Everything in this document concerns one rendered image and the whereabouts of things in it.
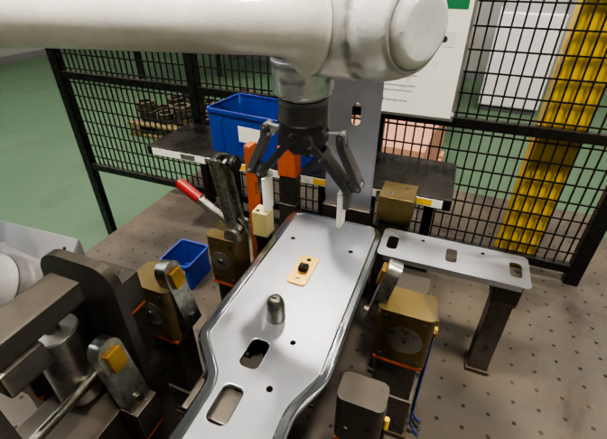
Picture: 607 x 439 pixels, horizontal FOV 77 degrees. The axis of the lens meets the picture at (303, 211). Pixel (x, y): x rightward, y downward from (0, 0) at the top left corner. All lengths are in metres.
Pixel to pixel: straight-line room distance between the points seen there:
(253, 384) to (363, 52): 0.46
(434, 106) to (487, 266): 0.47
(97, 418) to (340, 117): 0.69
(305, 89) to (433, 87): 0.61
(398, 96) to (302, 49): 0.77
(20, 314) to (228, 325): 0.30
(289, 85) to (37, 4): 0.28
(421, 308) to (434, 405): 0.36
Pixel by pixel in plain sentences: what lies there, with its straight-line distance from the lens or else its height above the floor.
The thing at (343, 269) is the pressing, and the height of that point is 1.00.
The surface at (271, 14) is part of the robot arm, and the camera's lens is 0.37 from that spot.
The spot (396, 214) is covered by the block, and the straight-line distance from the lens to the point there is 0.91.
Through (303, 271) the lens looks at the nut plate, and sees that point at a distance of 0.75.
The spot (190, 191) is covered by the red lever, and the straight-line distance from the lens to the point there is 0.78.
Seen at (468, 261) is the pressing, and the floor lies 1.00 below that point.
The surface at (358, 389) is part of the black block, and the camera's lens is 0.61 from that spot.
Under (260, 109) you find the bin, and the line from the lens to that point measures 1.25.
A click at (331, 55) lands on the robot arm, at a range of 0.37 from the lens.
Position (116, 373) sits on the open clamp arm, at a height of 1.06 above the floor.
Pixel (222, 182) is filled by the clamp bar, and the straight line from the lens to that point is 0.70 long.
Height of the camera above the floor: 1.50
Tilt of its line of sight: 33 degrees down
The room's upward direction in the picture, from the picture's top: straight up
